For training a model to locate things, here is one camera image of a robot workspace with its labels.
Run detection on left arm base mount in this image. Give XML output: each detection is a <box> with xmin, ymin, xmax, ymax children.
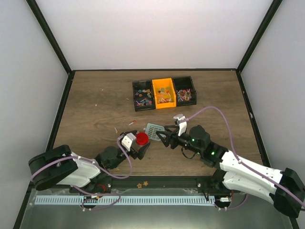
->
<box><xmin>79</xmin><ymin>177</ymin><xmax>112</xmax><ymax>193</ymax></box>

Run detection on orange candy bin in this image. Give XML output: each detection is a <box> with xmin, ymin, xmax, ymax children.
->
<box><xmin>152</xmin><ymin>78</ymin><xmax>177</xmax><ymax>109</ymax></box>

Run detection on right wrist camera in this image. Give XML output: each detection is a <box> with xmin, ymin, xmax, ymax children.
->
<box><xmin>173</xmin><ymin>114</ymin><xmax>187</xmax><ymax>136</ymax></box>

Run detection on light blue slotted cable duct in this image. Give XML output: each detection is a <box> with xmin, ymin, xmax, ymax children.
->
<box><xmin>34</xmin><ymin>195</ymin><xmax>215</xmax><ymax>206</ymax></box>

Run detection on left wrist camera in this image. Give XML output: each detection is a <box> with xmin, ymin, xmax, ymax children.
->
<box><xmin>121</xmin><ymin>134</ymin><xmax>136</xmax><ymax>152</ymax></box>

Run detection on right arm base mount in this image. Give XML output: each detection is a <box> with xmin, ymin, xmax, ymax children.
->
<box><xmin>196</xmin><ymin>169</ymin><xmax>232</xmax><ymax>195</ymax></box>

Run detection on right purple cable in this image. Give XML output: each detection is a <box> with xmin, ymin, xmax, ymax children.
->
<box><xmin>184</xmin><ymin>106</ymin><xmax>305</xmax><ymax>212</ymax></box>

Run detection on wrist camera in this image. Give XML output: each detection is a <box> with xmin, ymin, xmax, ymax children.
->
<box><xmin>173</xmin><ymin>114</ymin><xmax>187</xmax><ymax>136</ymax></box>
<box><xmin>121</xmin><ymin>134</ymin><xmax>136</xmax><ymax>152</ymax></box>

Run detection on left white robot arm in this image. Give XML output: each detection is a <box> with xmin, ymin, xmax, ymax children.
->
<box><xmin>28</xmin><ymin>130</ymin><xmax>150</xmax><ymax>193</ymax></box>

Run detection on black candy bin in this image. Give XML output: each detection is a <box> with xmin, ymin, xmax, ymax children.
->
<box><xmin>132</xmin><ymin>80</ymin><xmax>156</xmax><ymax>112</ymax></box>
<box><xmin>172</xmin><ymin>76</ymin><xmax>197</xmax><ymax>106</ymax></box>

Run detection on light blue slotted scoop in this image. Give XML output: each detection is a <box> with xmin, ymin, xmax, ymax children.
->
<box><xmin>145</xmin><ymin>123</ymin><xmax>165</xmax><ymax>141</ymax></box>

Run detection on red jar lid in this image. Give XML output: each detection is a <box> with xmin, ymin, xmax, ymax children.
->
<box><xmin>136</xmin><ymin>132</ymin><xmax>149</xmax><ymax>146</ymax></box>

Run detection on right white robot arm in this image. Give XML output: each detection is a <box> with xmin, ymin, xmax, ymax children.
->
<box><xmin>156</xmin><ymin>125</ymin><xmax>305</xmax><ymax>218</ymax></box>

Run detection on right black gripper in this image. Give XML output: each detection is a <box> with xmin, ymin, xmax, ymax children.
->
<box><xmin>157</xmin><ymin>125</ymin><xmax>203</xmax><ymax>155</ymax></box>

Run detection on black aluminium frame rail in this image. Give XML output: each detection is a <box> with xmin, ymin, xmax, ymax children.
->
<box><xmin>28</xmin><ymin>175</ymin><xmax>239</xmax><ymax>190</ymax></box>

